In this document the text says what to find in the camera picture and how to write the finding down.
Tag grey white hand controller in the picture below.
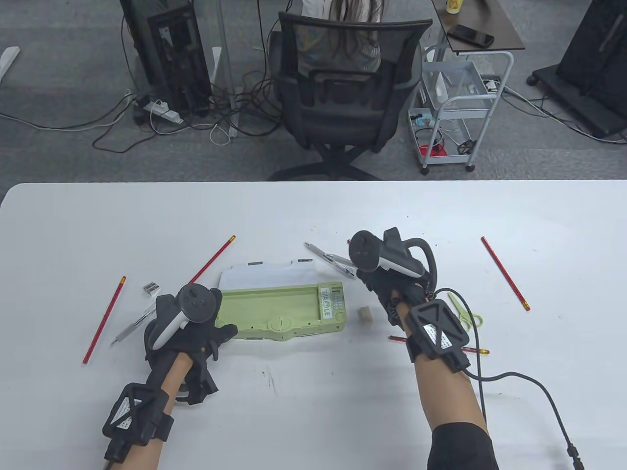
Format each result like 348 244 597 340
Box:
145 283 222 351
348 228 437 294

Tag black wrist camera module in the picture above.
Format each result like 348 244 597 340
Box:
405 300 472 375
102 383 174 463

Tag person's left hand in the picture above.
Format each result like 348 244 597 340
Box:
144 294 240 407

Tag red wooden pencil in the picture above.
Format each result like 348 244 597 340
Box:
388 335 490 354
481 236 531 312
82 276 127 365
188 235 236 286

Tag brown side table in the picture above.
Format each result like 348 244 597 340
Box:
434 0 526 55

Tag person's right forearm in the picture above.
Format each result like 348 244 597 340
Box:
393 300 499 470

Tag black computer tower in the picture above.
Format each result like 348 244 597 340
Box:
119 0 214 118

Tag small green scissors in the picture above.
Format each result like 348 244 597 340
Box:
448 292 484 329

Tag black wheeled stand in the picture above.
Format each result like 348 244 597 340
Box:
527 0 627 140

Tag green multifunction pencil case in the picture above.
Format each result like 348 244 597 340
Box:
214 259 347 342

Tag white power strip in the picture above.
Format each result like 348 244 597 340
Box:
144 99 184 124

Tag black left wrist camera module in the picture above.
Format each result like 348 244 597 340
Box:
102 383 174 463

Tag clear plastic ballpoint pen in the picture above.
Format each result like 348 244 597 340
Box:
111 304 157 346
304 242 357 281

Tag black right wrist camera module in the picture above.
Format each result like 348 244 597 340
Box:
405 300 472 375

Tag black mesh office chair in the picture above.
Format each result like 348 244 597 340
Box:
267 11 434 181

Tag black smartphone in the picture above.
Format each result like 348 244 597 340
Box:
447 23 494 48

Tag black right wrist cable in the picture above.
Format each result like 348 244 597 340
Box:
434 289 586 470

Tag white flat bar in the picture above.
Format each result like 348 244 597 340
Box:
0 46 21 81

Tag tangle of black floor cables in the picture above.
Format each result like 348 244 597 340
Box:
92 64 289 153

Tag white utility cart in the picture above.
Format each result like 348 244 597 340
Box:
408 47 515 176

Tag person's right hand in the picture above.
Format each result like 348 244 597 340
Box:
356 267 436 328

